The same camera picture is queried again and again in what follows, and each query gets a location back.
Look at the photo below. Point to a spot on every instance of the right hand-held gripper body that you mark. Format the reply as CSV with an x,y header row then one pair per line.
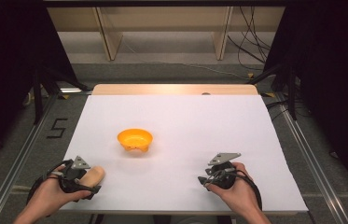
x,y
224,174

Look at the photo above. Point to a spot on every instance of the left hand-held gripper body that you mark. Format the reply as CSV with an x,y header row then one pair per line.
x,y
74,174

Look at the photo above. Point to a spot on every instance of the tan bread roll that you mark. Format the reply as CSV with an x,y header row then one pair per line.
x,y
95,176

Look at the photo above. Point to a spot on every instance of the person's right hand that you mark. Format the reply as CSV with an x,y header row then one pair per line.
x,y
237,194

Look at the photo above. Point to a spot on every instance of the person's left hand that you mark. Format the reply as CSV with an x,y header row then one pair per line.
x,y
50,194

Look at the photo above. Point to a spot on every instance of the white table cover sheet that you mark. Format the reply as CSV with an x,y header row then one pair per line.
x,y
181,124

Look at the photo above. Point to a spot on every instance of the orange plastic bowl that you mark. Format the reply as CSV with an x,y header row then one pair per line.
x,y
135,139

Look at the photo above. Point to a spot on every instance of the light wooden table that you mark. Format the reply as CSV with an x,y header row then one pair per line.
x,y
174,89

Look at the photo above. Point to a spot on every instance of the black metal stand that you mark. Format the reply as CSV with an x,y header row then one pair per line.
x,y
39,93
291,90

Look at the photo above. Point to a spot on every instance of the black curtain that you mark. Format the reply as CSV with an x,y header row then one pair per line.
x,y
10,62
333,77

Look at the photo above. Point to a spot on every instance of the beige wooden desk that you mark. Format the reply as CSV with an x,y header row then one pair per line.
x,y
109,37

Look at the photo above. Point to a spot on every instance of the aluminium floor rail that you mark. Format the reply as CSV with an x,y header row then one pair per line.
x,y
22,158
314,161

